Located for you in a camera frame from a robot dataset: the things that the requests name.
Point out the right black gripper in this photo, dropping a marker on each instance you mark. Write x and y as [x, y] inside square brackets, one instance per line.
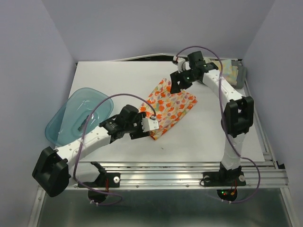
[174, 77]

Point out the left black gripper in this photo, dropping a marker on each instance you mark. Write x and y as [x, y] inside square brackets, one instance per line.
[139, 133]

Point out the orange floral skirt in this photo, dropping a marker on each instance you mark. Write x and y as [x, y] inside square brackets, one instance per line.
[170, 108]

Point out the pastel floral skirt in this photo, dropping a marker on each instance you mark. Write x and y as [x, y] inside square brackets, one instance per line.
[229, 72]

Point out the grey pleated skirt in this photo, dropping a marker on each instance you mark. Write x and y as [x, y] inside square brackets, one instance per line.
[239, 72]

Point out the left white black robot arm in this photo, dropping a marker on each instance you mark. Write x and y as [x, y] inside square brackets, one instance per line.
[55, 167]

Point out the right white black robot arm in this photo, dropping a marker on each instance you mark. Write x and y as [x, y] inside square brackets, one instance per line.
[237, 112]

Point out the blue plastic basin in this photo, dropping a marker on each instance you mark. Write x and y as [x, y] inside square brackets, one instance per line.
[68, 123]

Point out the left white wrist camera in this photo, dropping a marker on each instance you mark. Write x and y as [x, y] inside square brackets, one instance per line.
[149, 124]

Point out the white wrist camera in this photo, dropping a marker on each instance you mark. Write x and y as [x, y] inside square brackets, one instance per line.
[149, 124]
[181, 63]

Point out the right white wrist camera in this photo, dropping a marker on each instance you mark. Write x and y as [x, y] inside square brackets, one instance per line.
[181, 63]

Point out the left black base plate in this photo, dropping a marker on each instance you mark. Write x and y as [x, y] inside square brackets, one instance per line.
[108, 180]

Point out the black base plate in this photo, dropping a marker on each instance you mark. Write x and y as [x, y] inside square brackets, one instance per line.
[214, 179]
[108, 180]

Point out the aluminium frame rail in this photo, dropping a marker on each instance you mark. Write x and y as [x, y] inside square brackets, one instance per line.
[173, 176]

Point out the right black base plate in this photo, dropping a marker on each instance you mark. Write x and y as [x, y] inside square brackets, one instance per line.
[214, 179]

